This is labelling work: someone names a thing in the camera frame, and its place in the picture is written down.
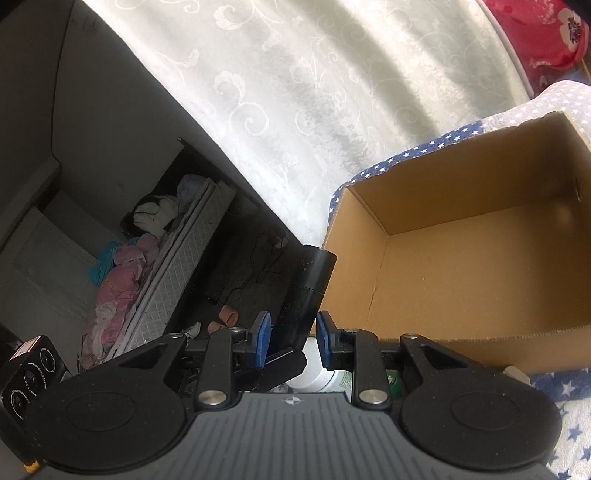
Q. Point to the black and white cloth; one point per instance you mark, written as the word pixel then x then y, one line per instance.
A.
pixel 155 214

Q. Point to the white lace curtain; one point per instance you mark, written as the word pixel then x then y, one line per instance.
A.
pixel 303 95

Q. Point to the white plastic bottle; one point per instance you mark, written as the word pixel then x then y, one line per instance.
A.
pixel 315 378

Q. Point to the pink slippers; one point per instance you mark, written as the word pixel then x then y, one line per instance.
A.
pixel 226 318

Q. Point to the green can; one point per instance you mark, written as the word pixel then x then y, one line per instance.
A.
pixel 396 385

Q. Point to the brown cardboard box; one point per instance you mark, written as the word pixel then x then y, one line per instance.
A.
pixel 461 258

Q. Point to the red floral blanket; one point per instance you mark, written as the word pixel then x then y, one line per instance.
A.
pixel 550 38

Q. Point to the black cylindrical bottle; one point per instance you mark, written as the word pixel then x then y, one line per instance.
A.
pixel 303 299

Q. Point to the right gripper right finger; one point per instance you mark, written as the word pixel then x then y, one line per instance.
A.
pixel 358 352

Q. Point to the blue star-patterned cushion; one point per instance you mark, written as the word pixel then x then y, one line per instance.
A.
pixel 568 415

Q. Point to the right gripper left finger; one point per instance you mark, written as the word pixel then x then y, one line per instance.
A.
pixel 228 353

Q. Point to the pile of pink clothes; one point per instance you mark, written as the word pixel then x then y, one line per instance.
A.
pixel 118 274

